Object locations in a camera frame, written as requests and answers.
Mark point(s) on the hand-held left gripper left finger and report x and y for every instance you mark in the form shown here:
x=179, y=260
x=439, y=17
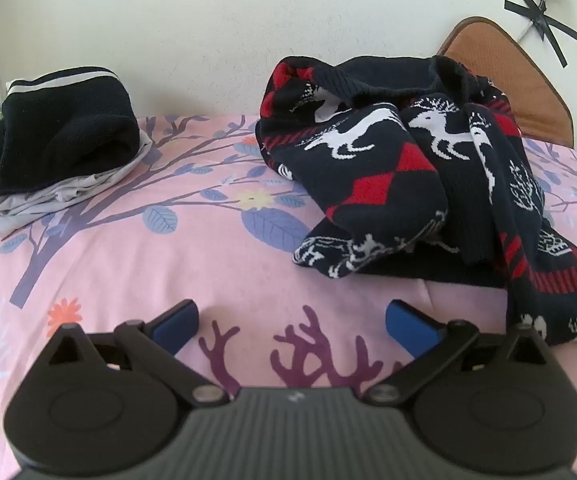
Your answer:
x=176, y=327

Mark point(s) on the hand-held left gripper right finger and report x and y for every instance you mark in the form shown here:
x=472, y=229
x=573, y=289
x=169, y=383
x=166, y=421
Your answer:
x=408, y=327

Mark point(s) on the reindeer patterned knit sweater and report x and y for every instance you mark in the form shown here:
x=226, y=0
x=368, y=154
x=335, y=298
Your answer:
x=368, y=185

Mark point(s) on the pink floral bed sheet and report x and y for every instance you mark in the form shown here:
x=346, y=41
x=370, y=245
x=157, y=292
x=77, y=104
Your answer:
x=168, y=260

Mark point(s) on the grey folded garment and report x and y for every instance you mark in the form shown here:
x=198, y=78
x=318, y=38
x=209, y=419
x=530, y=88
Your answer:
x=43, y=205

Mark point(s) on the dark folded garment white stripe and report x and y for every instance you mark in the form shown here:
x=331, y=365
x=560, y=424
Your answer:
x=68, y=130

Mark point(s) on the brown perforated cushion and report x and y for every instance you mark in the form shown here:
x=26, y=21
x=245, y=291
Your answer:
x=508, y=75

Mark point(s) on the black tape cross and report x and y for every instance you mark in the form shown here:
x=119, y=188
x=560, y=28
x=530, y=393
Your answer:
x=563, y=30

